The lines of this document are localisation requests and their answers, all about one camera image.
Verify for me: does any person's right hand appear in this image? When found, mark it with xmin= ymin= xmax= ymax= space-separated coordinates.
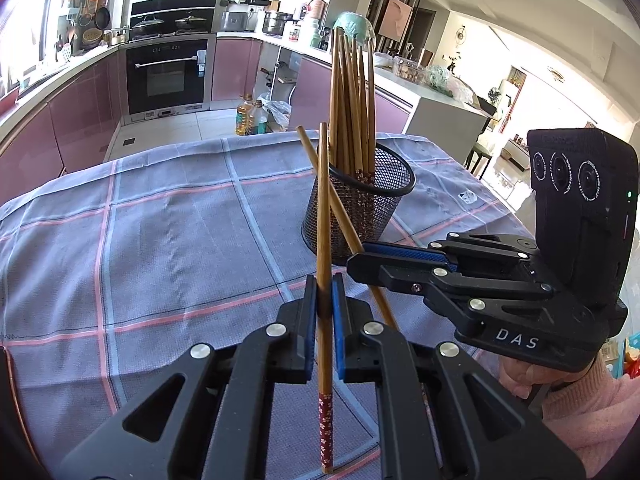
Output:
xmin=499 ymin=355 xmax=551 ymax=401

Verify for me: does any black mesh pen holder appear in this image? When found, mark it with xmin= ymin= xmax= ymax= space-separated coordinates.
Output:
xmin=301 ymin=142 xmax=416 ymax=267

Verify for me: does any kitchen window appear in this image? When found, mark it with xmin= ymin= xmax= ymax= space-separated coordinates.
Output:
xmin=0 ymin=0 xmax=61 ymax=96

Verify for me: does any dark stool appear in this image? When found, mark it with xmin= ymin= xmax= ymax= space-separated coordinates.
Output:
xmin=467 ymin=140 xmax=493 ymax=178

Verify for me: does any red-tipped bamboo chopstick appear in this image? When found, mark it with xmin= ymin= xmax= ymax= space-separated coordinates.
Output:
xmin=296 ymin=125 xmax=401 ymax=333
xmin=316 ymin=121 xmax=335 ymax=475

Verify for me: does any green plastic bag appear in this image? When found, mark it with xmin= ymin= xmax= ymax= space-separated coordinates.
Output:
xmin=425 ymin=64 xmax=473 ymax=101

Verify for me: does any person's right forearm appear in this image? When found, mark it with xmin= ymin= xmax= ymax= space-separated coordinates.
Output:
xmin=542 ymin=350 xmax=640 ymax=452

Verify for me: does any pink wall picture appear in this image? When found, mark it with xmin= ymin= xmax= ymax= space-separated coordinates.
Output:
xmin=377 ymin=0 xmax=413 ymax=41

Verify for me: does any blue checked tablecloth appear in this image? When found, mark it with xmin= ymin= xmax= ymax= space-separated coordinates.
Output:
xmin=0 ymin=132 xmax=538 ymax=480

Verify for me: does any bunch of bamboo chopsticks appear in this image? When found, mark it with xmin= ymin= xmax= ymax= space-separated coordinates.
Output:
xmin=327 ymin=26 xmax=378 ymax=196

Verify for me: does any white kitchen countertop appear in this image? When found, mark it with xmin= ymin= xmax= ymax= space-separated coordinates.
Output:
xmin=0 ymin=30 xmax=501 ymax=126

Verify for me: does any clear plastic food container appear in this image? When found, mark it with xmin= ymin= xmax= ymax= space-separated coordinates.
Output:
xmin=393 ymin=56 xmax=421 ymax=81

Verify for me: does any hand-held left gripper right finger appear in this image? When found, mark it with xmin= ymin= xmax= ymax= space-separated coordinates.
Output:
xmin=330 ymin=272 xmax=586 ymax=480

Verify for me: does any stainless steel stockpot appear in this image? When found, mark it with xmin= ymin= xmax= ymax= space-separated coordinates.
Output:
xmin=263 ymin=11 xmax=293 ymax=36

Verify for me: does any pink base cabinet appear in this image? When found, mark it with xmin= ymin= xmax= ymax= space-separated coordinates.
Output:
xmin=0 ymin=45 xmax=126 ymax=206
xmin=210 ymin=35 xmax=413 ymax=136

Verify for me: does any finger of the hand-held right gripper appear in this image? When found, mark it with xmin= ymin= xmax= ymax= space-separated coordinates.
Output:
xmin=362 ymin=232 xmax=541 ymax=268
xmin=346 ymin=253 xmax=555 ymax=307

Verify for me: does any yellow cooking oil bottle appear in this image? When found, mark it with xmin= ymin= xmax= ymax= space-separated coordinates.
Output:
xmin=235 ymin=94 xmax=255 ymax=137

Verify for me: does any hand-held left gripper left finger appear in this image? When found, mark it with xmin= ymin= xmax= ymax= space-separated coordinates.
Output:
xmin=60 ymin=275 xmax=321 ymax=480

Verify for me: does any white plastic bag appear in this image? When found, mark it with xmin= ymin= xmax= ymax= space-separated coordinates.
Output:
xmin=267 ymin=100 xmax=292 ymax=131

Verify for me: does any black built-in oven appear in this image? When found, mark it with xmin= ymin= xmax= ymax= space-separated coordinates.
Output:
xmin=125 ymin=39 xmax=211 ymax=116

